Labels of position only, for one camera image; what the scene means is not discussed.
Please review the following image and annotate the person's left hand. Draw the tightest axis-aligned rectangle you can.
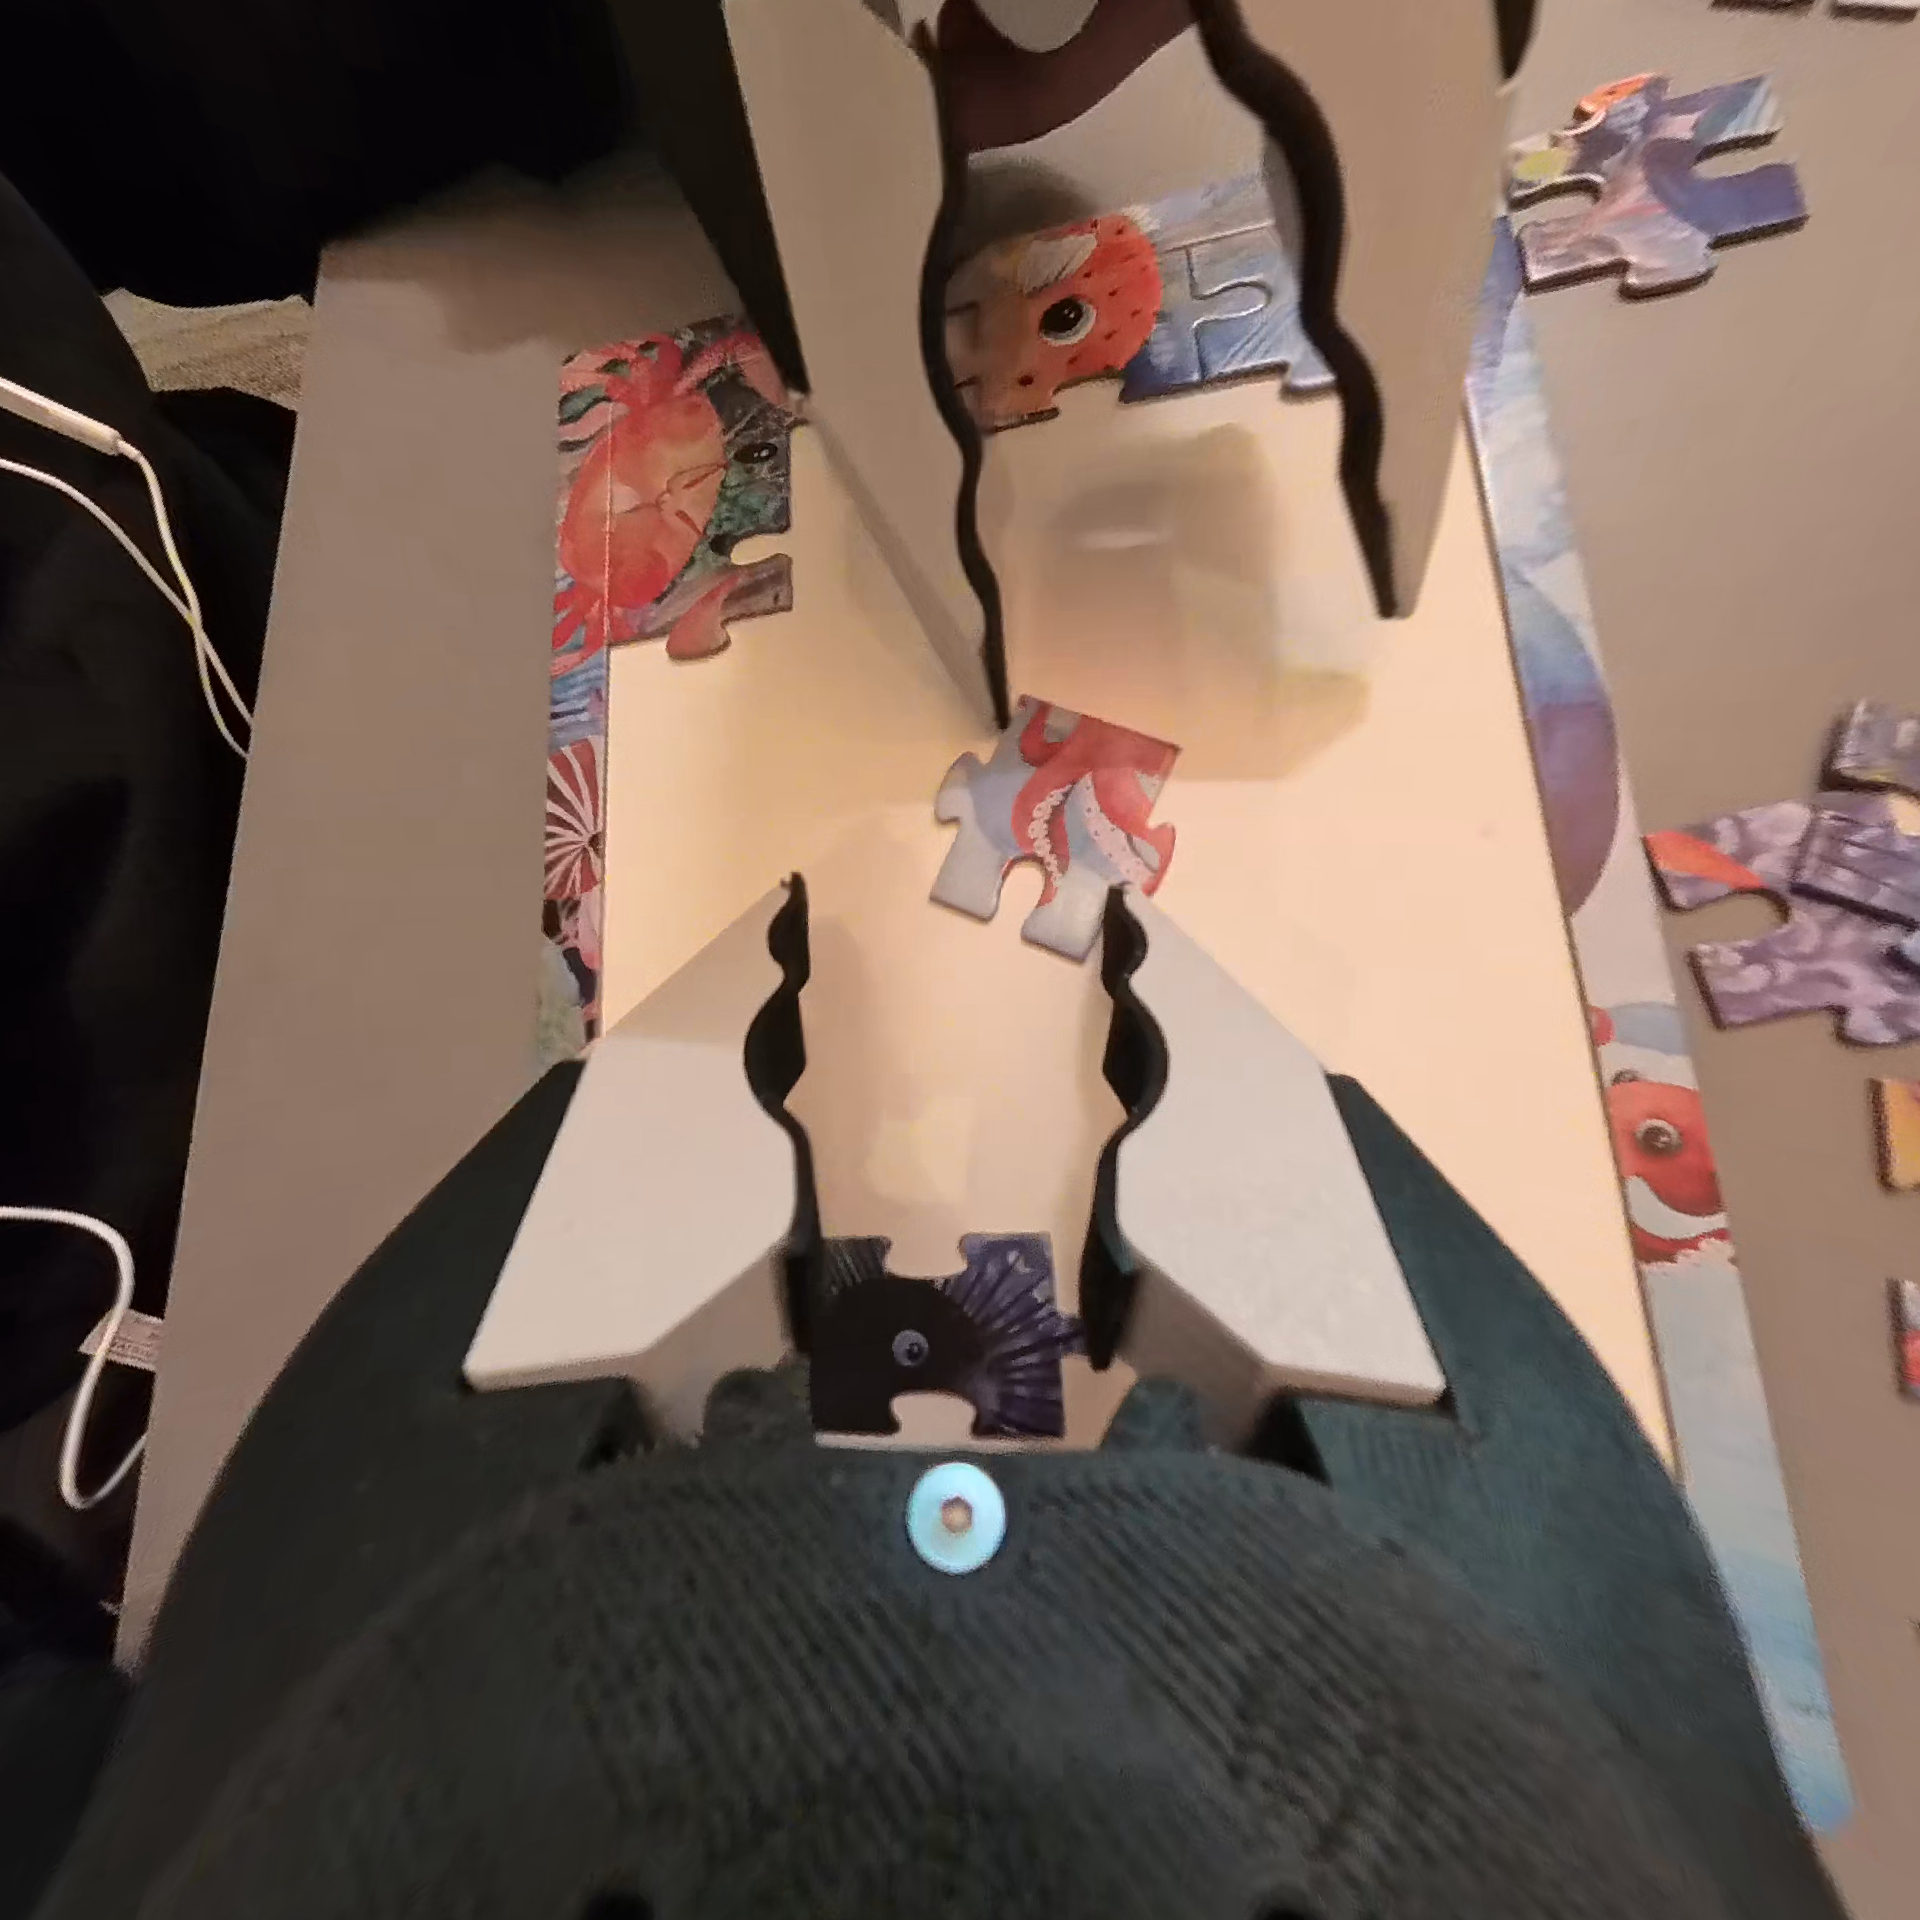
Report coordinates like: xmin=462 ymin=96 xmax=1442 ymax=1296
xmin=930 ymin=0 xmax=1225 ymax=160

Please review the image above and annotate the cream puzzle frame tray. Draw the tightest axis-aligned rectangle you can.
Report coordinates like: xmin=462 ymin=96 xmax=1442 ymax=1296
xmin=538 ymin=171 xmax=1854 ymax=1834

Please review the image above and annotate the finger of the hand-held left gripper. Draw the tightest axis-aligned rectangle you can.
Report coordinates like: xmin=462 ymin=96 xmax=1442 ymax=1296
xmin=630 ymin=0 xmax=1015 ymax=732
xmin=1199 ymin=0 xmax=1513 ymax=619

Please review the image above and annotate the black urchin jigsaw piece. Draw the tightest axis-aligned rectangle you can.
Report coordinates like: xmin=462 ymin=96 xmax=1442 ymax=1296
xmin=808 ymin=1233 xmax=1086 ymax=1434

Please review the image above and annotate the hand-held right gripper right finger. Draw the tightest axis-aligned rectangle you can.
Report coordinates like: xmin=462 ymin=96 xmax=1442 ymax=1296
xmin=1079 ymin=884 xmax=1449 ymax=1451

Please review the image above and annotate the red octopus jigsaw piece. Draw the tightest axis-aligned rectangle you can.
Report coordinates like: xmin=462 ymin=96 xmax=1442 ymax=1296
xmin=930 ymin=698 xmax=1182 ymax=962

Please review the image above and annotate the white earphone cable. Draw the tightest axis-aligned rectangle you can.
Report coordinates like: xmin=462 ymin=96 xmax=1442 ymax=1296
xmin=0 ymin=375 xmax=256 ymax=1509

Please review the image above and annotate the red crab jigsaw piece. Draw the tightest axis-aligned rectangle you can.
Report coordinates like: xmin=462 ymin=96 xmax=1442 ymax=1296
xmin=554 ymin=330 xmax=798 ymax=663

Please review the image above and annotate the pile of puzzle pieces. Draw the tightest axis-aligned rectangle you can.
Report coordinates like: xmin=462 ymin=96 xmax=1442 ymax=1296
xmin=1505 ymin=0 xmax=1920 ymax=1403

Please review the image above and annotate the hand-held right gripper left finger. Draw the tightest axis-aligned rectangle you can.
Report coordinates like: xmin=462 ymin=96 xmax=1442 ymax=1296
xmin=462 ymin=874 xmax=824 ymax=1434

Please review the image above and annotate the orange pufferfish jigsaw piece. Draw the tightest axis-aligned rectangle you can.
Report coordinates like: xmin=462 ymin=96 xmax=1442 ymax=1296
xmin=944 ymin=211 xmax=1185 ymax=431

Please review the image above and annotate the blue wavy jigsaw piece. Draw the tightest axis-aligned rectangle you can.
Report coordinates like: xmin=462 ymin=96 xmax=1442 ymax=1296
xmin=1117 ymin=224 xmax=1336 ymax=408

